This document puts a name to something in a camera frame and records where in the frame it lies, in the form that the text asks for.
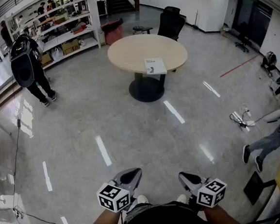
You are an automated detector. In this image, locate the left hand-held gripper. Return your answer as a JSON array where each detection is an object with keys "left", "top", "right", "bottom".
[{"left": 94, "top": 168, "right": 146, "bottom": 215}]

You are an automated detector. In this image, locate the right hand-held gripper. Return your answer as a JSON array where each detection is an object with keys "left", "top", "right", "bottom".
[{"left": 178, "top": 168, "right": 230, "bottom": 211}]

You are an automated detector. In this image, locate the white book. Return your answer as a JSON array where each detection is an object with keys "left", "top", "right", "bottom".
[{"left": 144, "top": 57, "right": 168, "bottom": 76}]

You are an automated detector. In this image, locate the person's right forearm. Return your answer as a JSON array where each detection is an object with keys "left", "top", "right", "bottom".
[{"left": 203, "top": 202, "right": 242, "bottom": 224}]

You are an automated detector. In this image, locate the person's black t-shirt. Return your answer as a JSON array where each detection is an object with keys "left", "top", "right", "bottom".
[{"left": 109, "top": 197, "right": 214, "bottom": 224}]

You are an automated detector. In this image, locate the black flat stand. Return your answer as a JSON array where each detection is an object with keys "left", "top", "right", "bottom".
[{"left": 242, "top": 169, "right": 279, "bottom": 207}]

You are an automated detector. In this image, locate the white power strip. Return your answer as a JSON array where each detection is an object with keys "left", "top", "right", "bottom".
[{"left": 241, "top": 103, "right": 256, "bottom": 127}]

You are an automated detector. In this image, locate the red floor tape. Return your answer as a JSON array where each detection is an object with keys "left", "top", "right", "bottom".
[{"left": 218, "top": 55, "right": 261, "bottom": 78}]

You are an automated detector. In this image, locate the round wooden table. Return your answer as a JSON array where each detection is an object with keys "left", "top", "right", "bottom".
[{"left": 106, "top": 30, "right": 192, "bottom": 106}]

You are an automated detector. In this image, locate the white plastic bag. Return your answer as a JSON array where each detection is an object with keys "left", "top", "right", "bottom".
[{"left": 50, "top": 46, "right": 65, "bottom": 63}]

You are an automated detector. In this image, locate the printed cardboard box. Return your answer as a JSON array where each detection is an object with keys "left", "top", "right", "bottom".
[{"left": 61, "top": 38, "right": 81, "bottom": 56}]

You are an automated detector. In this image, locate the plain cardboard box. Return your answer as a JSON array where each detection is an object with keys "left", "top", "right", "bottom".
[{"left": 39, "top": 52, "right": 54, "bottom": 68}]

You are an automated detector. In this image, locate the red bin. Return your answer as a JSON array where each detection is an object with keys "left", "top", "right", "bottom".
[{"left": 100, "top": 18, "right": 126, "bottom": 47}]

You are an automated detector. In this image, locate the black round stool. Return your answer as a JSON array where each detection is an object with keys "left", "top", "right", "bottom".
[{"left": 132, "top": 25, "right": 148, "bottom": 34}]

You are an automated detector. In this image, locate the black swivel chair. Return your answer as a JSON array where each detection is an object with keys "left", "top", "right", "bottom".
[{"left": 233, "top": 21, "right": 254, "bottom": 54}]

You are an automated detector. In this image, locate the white shelf unit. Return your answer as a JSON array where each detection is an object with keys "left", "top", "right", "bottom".
[{"left": 2, "top": 0, "right": 103, "bottom": 72}]

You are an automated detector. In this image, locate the black office chair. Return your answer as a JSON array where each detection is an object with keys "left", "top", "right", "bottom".
[{"left": 140, "top": 5, "right": 188, "bottom": 45}]

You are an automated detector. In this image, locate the dark double door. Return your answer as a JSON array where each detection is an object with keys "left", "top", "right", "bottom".
[{"left": 230, "top": 0, "right": 277, "bottom": 50}]

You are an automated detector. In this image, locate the staircase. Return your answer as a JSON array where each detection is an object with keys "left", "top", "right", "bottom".
[{"left": 105, "top": 0, "right": 141, "bottom": 15}]

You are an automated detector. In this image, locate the black floor cable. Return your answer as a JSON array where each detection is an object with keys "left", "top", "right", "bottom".
[{"left": 1, "top": 66, "right": 85, "bottom": 224}]

